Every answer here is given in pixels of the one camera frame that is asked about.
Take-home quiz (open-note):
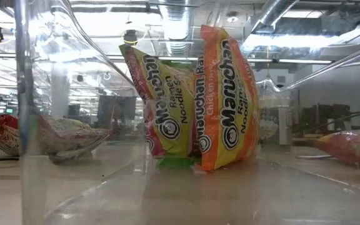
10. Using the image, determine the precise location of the lime chili shrimp ramen packet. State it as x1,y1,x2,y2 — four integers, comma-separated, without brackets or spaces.
119,43,199,166

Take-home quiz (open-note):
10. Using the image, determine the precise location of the orange chicken ramen packet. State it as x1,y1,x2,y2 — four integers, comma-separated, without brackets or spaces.
194,24,261,172

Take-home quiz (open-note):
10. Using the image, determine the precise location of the dark metal spoon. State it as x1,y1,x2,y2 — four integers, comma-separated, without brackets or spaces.
39,116,111,164

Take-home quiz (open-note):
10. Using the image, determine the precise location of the red roast beef ramen packet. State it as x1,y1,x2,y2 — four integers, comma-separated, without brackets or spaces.
312,129,360,171

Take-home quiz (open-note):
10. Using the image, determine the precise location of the black background monitor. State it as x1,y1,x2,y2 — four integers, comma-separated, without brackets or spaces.
97,95,137,132

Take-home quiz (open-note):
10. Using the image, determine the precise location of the clear plastic storage bin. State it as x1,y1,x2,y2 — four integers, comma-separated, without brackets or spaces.
11,0,360,225

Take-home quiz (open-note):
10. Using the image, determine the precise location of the silver metal spoon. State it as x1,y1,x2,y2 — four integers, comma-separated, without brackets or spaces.
295,154,334,160

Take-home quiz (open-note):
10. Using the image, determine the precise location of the ribbed silver air duct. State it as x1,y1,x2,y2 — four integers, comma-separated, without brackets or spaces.
158,0,191,57

